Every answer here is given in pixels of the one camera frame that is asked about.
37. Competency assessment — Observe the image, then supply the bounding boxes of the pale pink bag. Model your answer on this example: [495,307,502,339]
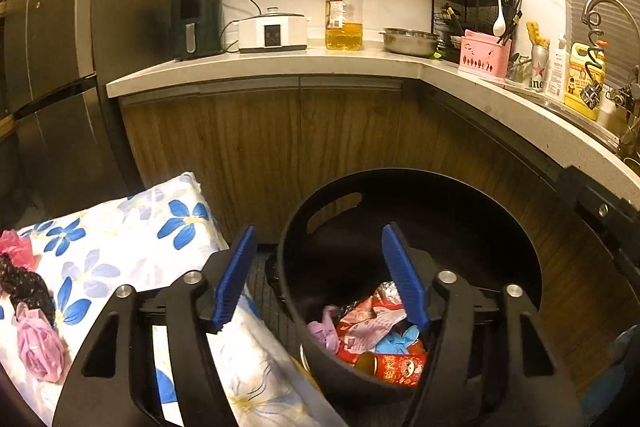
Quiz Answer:
[306,305,342,353]

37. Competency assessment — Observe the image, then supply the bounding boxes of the white soap bottle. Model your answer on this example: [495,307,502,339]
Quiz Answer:
[544,34,570,102]

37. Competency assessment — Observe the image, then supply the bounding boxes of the green beer can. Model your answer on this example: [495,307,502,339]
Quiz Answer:
[529,44,551,92]

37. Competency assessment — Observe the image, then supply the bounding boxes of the black round trash bin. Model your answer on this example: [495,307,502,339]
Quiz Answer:
[275,167,545,403]

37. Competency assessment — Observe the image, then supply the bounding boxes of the metal sink caddy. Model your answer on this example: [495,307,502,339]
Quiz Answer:
[605,67,640,158]

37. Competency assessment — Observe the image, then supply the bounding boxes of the black dish rack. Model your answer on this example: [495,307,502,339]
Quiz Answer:
[431,0,521,58]

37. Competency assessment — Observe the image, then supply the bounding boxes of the blue floral cloth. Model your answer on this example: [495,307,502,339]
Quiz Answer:
[0,172,341,427]

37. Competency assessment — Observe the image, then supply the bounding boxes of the white spoon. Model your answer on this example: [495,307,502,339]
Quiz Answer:
[492,0,508,36]

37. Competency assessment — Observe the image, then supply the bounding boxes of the black chopsticks pair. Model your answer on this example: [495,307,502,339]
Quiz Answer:
[445,7,466,35]
[500,9,523,46]

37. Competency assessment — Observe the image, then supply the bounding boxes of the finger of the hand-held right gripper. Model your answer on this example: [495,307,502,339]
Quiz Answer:
[560,167,640,273]

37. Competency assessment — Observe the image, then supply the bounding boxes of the clear glass cup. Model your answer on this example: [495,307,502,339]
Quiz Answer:
[506,53,532,82]

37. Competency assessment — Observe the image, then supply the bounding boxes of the dark green air fryer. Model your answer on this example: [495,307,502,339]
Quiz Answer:
[171,0,224,61]

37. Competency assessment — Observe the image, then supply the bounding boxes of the pink utensil holder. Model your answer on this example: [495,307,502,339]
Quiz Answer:
[458,29,512,82]

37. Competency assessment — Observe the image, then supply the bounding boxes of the yellow detergent bottle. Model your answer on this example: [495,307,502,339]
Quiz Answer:
[564,42,607,121]

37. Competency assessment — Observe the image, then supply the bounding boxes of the blue glove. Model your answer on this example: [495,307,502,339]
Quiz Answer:
[375,326,421,355]

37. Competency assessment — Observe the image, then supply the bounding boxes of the red printed snack packet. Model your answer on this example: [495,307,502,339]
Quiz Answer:
[372,352,428,389]

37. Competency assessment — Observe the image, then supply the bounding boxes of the stainless steel bowl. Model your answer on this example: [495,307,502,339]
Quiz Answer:
[379,27,441,58]

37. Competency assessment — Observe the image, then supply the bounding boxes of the pink plastic bag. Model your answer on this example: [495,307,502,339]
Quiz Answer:
[0,229,37,269]

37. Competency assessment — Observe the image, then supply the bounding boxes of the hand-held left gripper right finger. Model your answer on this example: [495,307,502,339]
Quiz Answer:
[381,223,586,427]

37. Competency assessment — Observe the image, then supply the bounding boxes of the grey refrigerator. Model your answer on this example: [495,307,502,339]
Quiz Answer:
[0,0,176,218]

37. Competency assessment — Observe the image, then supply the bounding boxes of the black patterned cloth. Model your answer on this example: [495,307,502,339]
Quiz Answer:
[0,254,57,325]

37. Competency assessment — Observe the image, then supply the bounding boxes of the yellow scrubber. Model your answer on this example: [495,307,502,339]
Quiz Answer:
[526,22,551,50]

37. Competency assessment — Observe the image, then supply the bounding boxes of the large cooking oil bottle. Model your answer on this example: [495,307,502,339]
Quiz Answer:
[325,0,364,52]

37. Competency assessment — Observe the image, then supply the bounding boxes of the white electric cooker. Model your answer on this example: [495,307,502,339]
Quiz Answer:
[237,7,309,54]

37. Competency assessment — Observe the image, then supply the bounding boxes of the coiled faucet sprayer hose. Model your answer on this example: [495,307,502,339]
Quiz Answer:
[580,9,608,110]

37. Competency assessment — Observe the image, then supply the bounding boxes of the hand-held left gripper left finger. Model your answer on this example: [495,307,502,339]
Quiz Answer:
[52,226,258,427]

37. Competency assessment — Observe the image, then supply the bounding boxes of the wooden lower cabinet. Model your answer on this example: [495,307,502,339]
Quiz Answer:
[120,77,626,398]

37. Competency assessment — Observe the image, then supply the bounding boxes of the red white wrapper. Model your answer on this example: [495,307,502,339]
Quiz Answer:
[336,282,408,353]

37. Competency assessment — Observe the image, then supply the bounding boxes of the lilac crumpled plastic bag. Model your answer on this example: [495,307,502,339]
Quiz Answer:
[15,302,68,383]

